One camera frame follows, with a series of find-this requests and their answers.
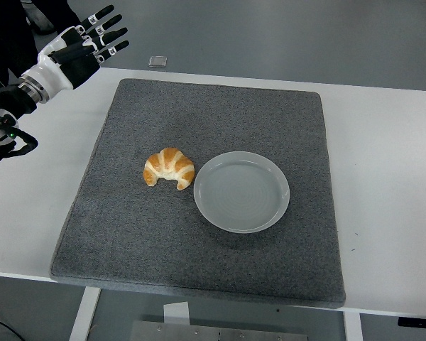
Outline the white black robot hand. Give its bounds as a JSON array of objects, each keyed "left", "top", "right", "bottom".
[{"left": 20, "top": 4, "right": 131, "bottom": 96}]

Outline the golden croissant bread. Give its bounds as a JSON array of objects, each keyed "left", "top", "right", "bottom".
[{"left": 143, "top": 146, "right": 196, "bottom": 191}]

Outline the round grey plate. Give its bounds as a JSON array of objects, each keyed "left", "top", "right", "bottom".
[{"left": 193, "top": 151, "right": 291, "bottom": 234}]

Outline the grey metal plate with screws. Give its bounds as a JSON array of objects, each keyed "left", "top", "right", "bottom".
[{"left": 130, "top": 320, "right": 310, "bottom": 341}]

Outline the grey felt mat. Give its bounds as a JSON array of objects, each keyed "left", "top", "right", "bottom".
[{"left": 48, "top": 77, "right": 347, "bottom": 309}]

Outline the white table leg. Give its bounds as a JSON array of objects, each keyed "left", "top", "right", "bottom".
[
  {"left": 342, "top": 311, "right": 364, "bottom": 341},
  {"left": 67, "top": 286, "right": 102, "bottom": 341}
]

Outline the black table control panel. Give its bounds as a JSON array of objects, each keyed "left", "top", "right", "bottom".
[{"left": 397, "top": 315, "right": 426, "bottom": 328}]

